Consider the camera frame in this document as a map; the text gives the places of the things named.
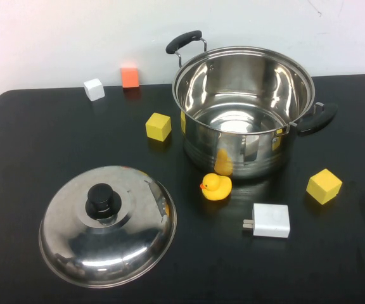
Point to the orange foam cube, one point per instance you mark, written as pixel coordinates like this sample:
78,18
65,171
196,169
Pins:
130,77

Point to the white power adapter plug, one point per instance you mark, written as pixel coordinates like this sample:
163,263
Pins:
271,220

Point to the yellow foam cube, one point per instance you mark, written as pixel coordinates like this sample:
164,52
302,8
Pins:
157,126
323,187

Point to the steel lid with black knob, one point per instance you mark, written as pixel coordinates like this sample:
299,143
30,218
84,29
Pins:
106,250

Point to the yellow rubber duck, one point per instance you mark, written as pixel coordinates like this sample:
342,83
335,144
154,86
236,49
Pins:
217,188

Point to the white foam cube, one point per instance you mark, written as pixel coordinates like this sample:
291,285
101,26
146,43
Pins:
93,89

